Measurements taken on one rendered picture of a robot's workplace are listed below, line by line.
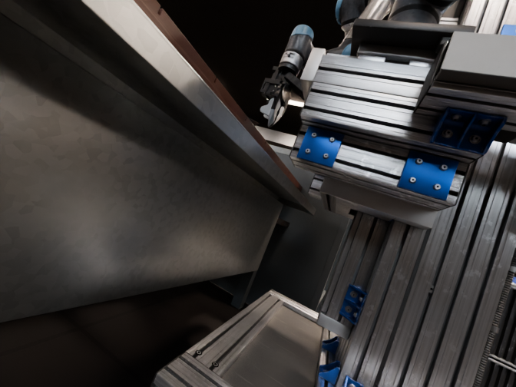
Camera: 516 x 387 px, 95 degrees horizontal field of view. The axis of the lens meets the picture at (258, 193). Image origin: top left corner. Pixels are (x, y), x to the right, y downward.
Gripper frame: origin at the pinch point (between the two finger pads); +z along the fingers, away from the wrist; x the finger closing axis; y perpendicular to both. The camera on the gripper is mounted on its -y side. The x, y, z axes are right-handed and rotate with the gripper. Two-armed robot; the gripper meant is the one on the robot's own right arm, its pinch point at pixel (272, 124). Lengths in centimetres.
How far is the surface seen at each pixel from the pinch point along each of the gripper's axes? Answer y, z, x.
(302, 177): 7, -3, -82
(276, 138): 322, -244, -683
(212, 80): 4.7, 4.4, 27.4
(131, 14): -15, 19, 58
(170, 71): -15, 20, 53
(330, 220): -19, 17, -82
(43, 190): 1, 37, 50
